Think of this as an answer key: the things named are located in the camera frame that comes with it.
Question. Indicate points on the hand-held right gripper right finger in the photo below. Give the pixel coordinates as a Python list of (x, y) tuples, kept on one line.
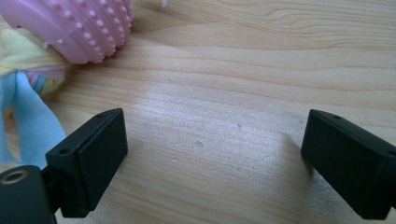
[(348, 161)]

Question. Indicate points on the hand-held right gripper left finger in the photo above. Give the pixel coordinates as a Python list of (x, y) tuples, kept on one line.
[(93, 161)]

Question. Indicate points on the pink studded ball cloth toy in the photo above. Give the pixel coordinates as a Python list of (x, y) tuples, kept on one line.
[(74, 28)]

